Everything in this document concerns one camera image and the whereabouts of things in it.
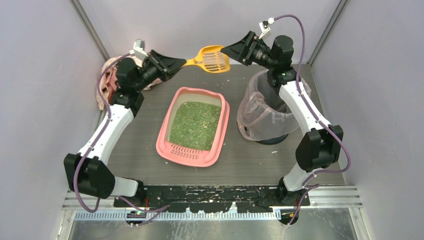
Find orange litter scoop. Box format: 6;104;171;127
183;45;231;74

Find pink plastic trash bag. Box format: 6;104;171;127
236;70;299;142

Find pink litter box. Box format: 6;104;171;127
156;86;230;168

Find dark round trash bin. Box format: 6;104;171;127
257;134;288;145

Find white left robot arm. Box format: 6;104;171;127
63;50;187;199

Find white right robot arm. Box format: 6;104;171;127
221;31;344;203

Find green cat litter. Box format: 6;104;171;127
169;101;222;151

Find pink floral cloth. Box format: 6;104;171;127
96;56;163;111

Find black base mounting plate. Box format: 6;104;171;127
127;185;310;214

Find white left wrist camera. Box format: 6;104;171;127
129;39;148;61

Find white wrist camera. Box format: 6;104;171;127
258;17;275;39
129;39;148;61

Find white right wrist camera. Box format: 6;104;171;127
258;17;275;39

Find aluminium front rail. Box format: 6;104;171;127
57;185;370;240

